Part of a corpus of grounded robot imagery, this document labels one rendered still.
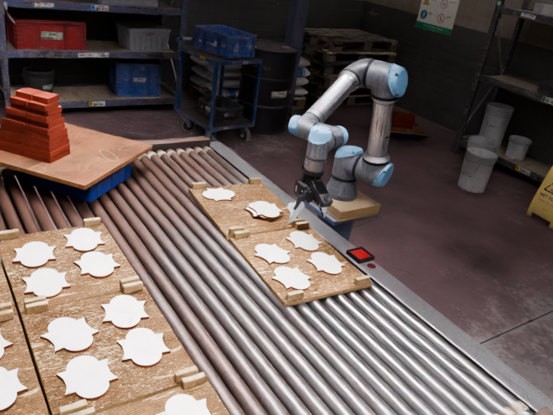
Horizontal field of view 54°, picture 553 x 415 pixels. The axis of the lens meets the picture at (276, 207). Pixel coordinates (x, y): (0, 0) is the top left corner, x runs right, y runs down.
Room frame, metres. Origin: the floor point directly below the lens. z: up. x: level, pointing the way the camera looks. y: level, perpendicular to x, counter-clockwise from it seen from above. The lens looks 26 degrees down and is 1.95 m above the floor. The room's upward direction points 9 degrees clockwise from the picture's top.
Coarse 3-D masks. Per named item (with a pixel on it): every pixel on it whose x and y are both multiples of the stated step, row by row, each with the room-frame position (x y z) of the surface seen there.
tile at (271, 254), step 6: (258, 246) 1.69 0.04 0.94; (264, 246) 1.69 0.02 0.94; (270, 246) 1.70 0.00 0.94; (276, 246) 1.71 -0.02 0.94; (258, 252) 1.65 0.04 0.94; (264, 252) 1.66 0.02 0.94; (270, 252) 1.66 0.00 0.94; (276, 252) 1.67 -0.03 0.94; (282, 252) 1.67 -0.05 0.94; (288, 252) 1.68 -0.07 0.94; (264, 258) 1.62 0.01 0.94; (270, 258) 1.62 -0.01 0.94; (276, 258) 1.63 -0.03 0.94; (282, 258) 1.64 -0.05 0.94; (288, 258) 1.64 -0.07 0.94
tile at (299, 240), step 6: (294, 234) 1.82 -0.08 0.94; (300, 234) 1.83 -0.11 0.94; (306, 234) 1.83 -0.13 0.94; (312, 234) 1.84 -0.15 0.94; (288, 240) 1.77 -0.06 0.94; (294, 240) 1.77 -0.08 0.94; (300, 240) 1.78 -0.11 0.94; (306, 240) 1.78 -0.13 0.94; (312, 240) 1.79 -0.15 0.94; (300, 246) 1.74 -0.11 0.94; (306, 246) 1.74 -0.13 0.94; (312, 246) 1.75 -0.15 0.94
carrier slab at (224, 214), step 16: (192, 192) 2.06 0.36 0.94; (240, 192) 2.13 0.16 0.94; (256, 192) 2.16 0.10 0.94; (208, 208) 1.93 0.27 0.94; (224, 208) 1.95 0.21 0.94; (240, 208) 1.98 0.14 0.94; (224, 224) 1.83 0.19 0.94; (240, 224) 1.85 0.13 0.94; (256, 224) 1.87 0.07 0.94; (272, 224) 1.89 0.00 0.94; (288, 224) 1.91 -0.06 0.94
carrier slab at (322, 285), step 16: (240, 240) 1.72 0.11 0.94; (256, 240) 1.74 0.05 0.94; (272, 240) 1.76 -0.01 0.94; (320, 240) 1.82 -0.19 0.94; (304, 256) 1.68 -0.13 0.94; (336, 256) 1.72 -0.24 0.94; (256, 272) 1.55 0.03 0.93; (272, 272) 1.55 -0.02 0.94; (304, 272) 1.58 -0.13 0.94; (320, 272) 1.60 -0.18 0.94; (352, 272) 1.63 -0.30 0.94; (272, 288) 1.46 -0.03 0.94; (320, 288) 1.50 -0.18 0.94; (336, 288) 1.51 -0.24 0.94; (352, 288) 1.53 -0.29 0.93; (288, 304) 1.40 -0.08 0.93
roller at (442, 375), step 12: (192, 156) 2.51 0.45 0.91; (204, 168) 2.39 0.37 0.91; (216, 180) 2.29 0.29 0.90; (360, 300) 1.49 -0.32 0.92; (372, 312) 1.44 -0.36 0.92; (384, 324) 1.39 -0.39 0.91; (396, 336) 1.34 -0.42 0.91; (408, 348) 1.30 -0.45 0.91; (420, 348) 1.29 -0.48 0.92; (420, 360) 1.26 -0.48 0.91; (432, 360) 1.25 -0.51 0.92; (432, 372) 1.22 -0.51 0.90; (444, 372) 1.21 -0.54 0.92; (444, 384) 1.18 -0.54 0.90; (456, 384) 1.17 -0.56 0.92; (468, 396) 1.13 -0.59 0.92; (480, 408) 1.09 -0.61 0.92
